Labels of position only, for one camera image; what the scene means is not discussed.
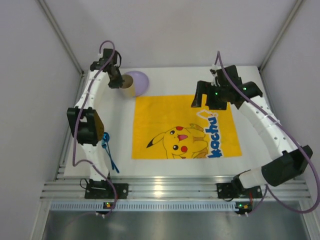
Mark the lilac plastic plate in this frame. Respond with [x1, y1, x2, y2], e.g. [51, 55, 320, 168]
[125, 70, 150, 97]

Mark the yellow Pikachu placemat cloth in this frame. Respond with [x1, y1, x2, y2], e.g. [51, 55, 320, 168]
[132, 95, 242, 160]

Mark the blue plastic fork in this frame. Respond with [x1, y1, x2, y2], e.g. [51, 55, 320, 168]
[101, 142, 118, 170]

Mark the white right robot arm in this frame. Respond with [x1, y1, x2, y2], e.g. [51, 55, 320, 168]
[191, 65, 308, 195]

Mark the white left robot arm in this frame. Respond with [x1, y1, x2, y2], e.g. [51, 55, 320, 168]
[66, 48, 124, 182]

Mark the aluminium corner post left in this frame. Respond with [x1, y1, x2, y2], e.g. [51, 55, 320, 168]
[37, 0, 85, 75]

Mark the aluminium corner post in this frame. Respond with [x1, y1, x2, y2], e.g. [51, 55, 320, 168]
[37, 0, 85, 75]
[258, 0, 306, 72]

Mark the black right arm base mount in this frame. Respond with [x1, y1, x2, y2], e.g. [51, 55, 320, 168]
[216, 182, 263, 201]

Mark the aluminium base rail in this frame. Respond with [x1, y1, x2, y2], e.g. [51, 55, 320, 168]
[40, 175, 311, 201]

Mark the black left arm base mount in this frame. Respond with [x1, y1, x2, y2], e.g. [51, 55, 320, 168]
[79, 178, 129, 200]

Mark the aluminium corner post right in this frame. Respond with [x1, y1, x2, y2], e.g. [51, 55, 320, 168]
[258, 0, 306, 72]

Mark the perforated white cable duct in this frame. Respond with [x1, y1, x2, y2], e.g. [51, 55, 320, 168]
[50, 201, 252, 212]

